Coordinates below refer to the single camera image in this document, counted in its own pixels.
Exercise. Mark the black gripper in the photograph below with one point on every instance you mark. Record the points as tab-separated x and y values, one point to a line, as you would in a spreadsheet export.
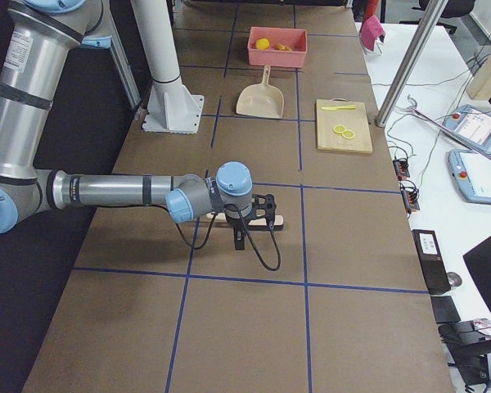
236	222

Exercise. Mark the beige plastic dustpan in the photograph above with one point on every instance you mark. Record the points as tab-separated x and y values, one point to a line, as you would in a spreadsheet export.
261	100

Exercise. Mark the brown toy ginger root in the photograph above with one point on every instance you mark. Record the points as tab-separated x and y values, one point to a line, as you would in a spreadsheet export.
282	47

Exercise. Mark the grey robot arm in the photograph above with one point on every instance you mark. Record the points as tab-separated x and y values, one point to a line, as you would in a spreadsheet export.
84	135

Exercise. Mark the pink plastic bin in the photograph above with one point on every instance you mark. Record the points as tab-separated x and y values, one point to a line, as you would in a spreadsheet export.
295	38

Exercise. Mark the lemon slice inner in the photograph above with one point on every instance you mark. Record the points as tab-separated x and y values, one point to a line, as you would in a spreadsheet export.
339	129

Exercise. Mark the lemon slice near edge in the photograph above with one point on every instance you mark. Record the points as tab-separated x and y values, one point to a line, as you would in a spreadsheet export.
347	134

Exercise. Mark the bamboo cutting board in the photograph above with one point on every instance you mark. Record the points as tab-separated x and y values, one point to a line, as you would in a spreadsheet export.
355	120

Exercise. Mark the yellow plastic knife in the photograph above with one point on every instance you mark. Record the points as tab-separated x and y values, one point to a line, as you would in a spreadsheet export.
339	108

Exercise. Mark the black power strip box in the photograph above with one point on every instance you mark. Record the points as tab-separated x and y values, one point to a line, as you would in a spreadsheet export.
431	262

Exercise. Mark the magenta cloth chair back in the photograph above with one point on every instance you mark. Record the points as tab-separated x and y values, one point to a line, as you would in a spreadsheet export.
371	34

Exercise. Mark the teach pendant near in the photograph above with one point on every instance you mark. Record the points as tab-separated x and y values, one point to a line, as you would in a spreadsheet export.
472	175

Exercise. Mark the teach pendant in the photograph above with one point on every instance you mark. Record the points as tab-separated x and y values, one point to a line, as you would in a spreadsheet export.
472	175
471	123

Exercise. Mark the teach pendant far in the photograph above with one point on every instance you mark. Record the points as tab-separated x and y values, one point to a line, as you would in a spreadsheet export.
471	123

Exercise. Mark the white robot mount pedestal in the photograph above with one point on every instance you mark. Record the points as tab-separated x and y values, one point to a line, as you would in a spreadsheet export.
171	108

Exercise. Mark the red cable connector block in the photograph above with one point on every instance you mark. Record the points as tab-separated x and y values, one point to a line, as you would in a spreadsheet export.
401	168

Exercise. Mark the aluminium frame post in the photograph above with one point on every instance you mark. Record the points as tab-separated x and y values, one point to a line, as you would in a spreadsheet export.
424	29

